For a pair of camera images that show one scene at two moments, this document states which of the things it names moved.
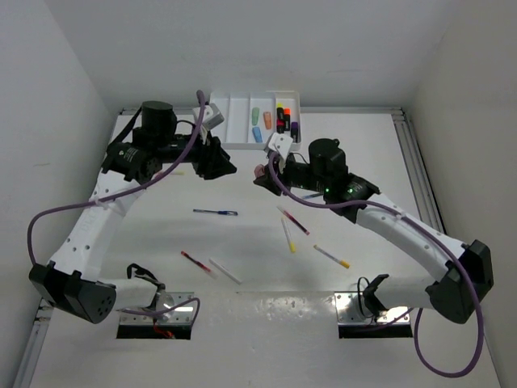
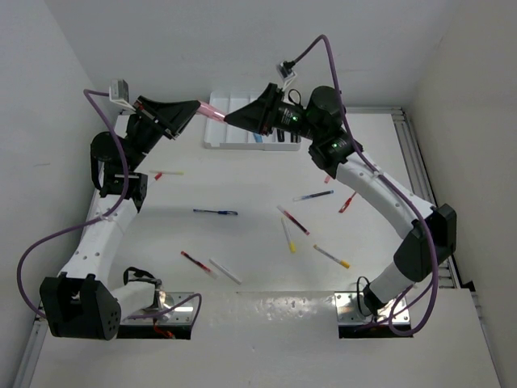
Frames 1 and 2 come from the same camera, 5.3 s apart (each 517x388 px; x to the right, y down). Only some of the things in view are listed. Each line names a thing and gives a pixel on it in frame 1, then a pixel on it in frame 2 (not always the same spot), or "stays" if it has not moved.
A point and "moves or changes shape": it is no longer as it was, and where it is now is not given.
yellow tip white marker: x=344 y=263 stays
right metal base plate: x=353 y=308 stays
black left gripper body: x=198 y=158 to x=141 y=137
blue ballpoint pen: x=220 y=212 stays
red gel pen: x=200 y=264 stays
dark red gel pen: x=294 y=221 stays
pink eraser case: x=259 y=170 moves or changes shape
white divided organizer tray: x=252 y=117 stays
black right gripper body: x=298 y=175 to x=291 y=119
